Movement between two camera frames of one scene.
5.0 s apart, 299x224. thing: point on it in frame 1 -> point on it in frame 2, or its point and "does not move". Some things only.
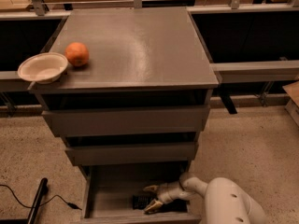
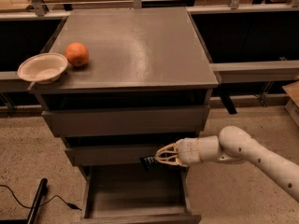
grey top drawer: [128, 120] does not move
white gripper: [167, 192] -> [188, 152]
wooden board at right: [292, 90] does not move
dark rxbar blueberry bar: [140, 202] -> [149, 163]
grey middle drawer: [133, 153] does not move
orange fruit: [77, 53] does not move
